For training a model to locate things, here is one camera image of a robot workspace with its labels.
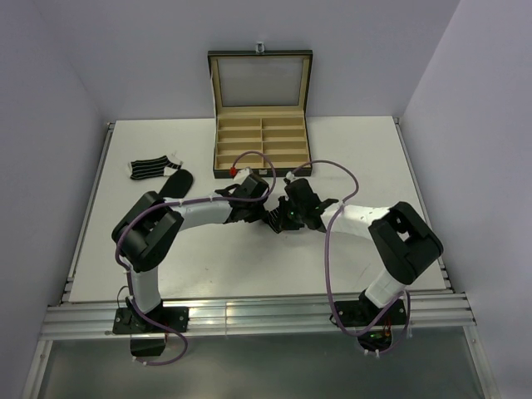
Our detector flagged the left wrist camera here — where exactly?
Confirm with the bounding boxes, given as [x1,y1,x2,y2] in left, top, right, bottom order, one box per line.
[229,167,269,200]

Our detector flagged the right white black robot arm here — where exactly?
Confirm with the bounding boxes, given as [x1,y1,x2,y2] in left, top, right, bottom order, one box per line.
[264,196,443,324]

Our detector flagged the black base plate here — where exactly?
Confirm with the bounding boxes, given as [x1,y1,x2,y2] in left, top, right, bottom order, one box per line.
[334,298,406,328]
[112,307,190,335]

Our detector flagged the striped sock with white toe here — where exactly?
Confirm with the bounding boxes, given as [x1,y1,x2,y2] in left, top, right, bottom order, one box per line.
[127,154,183,180]

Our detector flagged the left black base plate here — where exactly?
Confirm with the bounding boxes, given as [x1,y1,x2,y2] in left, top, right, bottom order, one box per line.
[112,307,190,335]

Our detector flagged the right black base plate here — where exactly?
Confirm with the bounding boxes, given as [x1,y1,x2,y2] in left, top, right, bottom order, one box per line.
[334,298,406,328]

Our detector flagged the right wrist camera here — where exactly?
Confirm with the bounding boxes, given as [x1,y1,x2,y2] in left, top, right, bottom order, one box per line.
[283,174,321,210]

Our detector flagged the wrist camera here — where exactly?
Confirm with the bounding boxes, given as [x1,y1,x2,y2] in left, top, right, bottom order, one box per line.
[283,174,321,210]
[229,167,269,200]

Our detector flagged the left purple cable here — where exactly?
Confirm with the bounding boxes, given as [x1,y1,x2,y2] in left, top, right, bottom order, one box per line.
[115,150,278,367]

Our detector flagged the black sock thin white stripes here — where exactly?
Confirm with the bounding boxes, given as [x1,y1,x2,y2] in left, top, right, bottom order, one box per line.
[266,206,287,234]

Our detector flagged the black compartment box beige lining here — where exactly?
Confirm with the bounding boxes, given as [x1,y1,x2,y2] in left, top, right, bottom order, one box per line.
[208,50,313,179]

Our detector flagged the aluminium rail frame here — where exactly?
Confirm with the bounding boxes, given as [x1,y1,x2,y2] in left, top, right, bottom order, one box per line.
[39,118,477,340]

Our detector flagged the plain black sock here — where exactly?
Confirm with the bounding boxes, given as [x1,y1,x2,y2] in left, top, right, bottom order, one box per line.
[159,169,194,199]

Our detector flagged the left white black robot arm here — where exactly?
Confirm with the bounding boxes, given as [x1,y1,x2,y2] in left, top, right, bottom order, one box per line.
[111,186,268,332]

